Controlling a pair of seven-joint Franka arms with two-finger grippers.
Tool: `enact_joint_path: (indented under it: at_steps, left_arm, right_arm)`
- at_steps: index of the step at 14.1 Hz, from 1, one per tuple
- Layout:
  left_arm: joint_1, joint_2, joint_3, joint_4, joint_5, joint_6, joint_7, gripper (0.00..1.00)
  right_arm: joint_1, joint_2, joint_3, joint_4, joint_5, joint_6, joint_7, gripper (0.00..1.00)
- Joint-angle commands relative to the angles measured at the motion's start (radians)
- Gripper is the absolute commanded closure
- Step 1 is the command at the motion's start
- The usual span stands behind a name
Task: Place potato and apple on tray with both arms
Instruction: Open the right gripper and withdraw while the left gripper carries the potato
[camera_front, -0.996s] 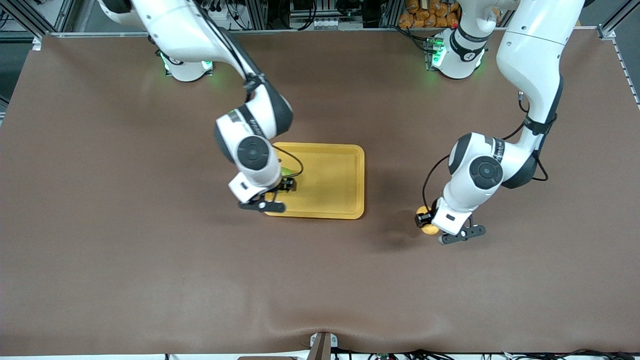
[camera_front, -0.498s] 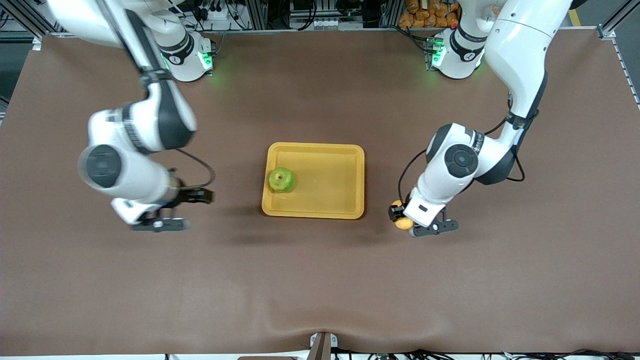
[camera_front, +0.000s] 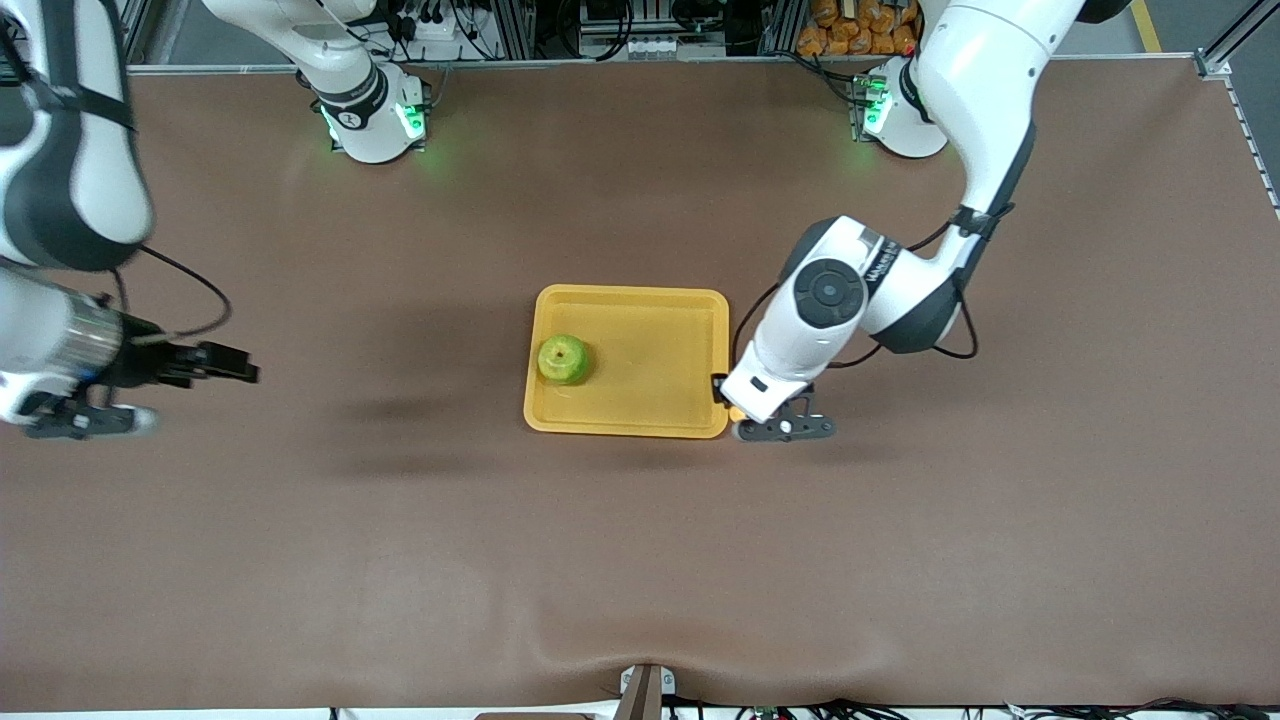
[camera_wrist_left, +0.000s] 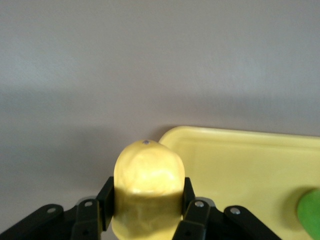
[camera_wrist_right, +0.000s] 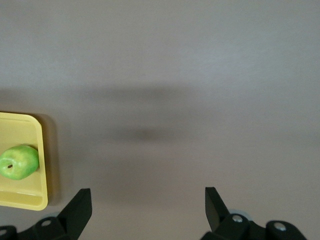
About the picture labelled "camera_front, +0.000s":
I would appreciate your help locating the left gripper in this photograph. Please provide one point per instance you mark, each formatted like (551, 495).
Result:
(719, 389)

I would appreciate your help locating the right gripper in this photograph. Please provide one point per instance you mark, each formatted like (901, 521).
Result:
(142, 363)

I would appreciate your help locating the green apple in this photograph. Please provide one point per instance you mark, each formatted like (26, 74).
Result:
(563, 362)

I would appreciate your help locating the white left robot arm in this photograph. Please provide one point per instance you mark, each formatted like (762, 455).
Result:
(985, 100)

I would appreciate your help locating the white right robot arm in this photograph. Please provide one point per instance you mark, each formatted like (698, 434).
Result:
(90, 170)

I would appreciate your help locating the yellow plastic tray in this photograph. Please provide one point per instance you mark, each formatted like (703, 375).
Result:
(640, 400)

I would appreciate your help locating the brown table mat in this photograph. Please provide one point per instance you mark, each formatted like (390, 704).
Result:
(640, 560)

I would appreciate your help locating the grey electronics box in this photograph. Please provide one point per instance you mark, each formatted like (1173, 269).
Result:
(650, 47)

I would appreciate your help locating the orange snack bag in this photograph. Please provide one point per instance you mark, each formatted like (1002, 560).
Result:
(850, 35)

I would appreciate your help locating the white power strip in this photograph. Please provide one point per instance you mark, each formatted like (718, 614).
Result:
(440, 30)

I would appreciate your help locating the aluminium table edge rail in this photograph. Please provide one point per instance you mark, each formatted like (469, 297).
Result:
(200, 68)

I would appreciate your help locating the metal table clamp bracket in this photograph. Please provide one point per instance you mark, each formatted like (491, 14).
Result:
(645, 695)

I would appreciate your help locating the aluminium frame post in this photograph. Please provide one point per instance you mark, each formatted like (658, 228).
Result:
(150, 30)
(1215, 60)

